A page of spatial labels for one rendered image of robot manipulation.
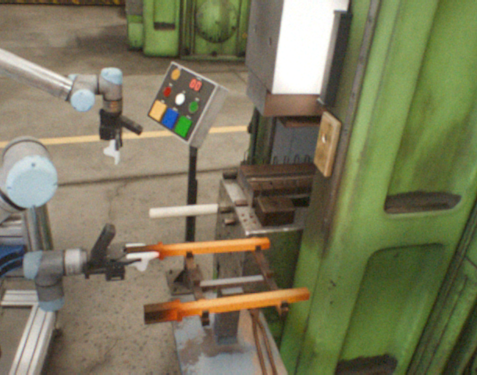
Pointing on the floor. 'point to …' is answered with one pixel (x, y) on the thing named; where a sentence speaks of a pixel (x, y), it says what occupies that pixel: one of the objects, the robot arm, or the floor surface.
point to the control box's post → (190, 196)
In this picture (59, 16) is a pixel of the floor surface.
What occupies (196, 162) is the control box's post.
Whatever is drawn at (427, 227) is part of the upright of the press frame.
